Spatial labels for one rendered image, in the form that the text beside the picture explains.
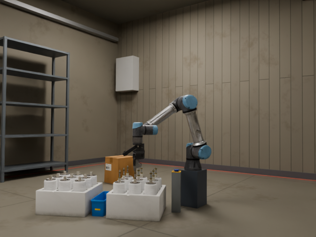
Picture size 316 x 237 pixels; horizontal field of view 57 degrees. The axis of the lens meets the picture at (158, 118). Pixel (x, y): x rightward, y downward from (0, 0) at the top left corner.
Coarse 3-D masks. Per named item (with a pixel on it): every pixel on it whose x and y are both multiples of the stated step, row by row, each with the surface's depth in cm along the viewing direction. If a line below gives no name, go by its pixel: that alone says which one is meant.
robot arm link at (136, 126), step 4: (136, 124) 211; (140, 124) 211; (132, 128) 213; (136, 128) 211; (140, 128) 211; (144, 128) 213; (136, 132) 211; (140, 132) 211; (144, 132) 213; (136, 136) 210; (140, 136) 211
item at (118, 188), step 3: (114, 183) 212; (117, 183) 211; (120, 183) 211; (123, 183) 212; (114, 186) 212; (117, 186) 210; (120, 186) 210; (123, 186) 212; (114, 189) 212; (117, 189) 210; (120, 189) 210; (123, 189) 212; (114, 192) 212; (117, 192) 210; (120, 192) 210; (123, 192) 212
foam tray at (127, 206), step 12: (108, 192) 212; (108, 204) 208; (120, 204) 207; (132, 204) 205; (144, 204) 204; (156, 204) 203; (108, 216) 208; (120, 216) 206; (132, 216) 205; (144, 216) 204; (156, 216) 203
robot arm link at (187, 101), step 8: (184, 96) 228; (192, 96) 227; (184, 104) 225; (192, 104) 226; (184, 112) 229; (192, 112) 228; (192, 120) 229; (192, 128) 231; (192, 136) 233; (200, 136) 231; (192, 144) 237; (200, 144) 230; (192, 152) 239; (200, 152) 228; (208, 152) 232
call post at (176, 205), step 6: (174, 174) 225; (180, 174) 224; (174, 180) 225; (180, 180) 224; (174, 186) 225; (180, 186) 224; (174, 192) 225; (180, 192) 224; (174, 198) 225; (180, 198) 224; (174, 204) 224; (180, 204) 224; (174, 210) 224; (180, 210) 224
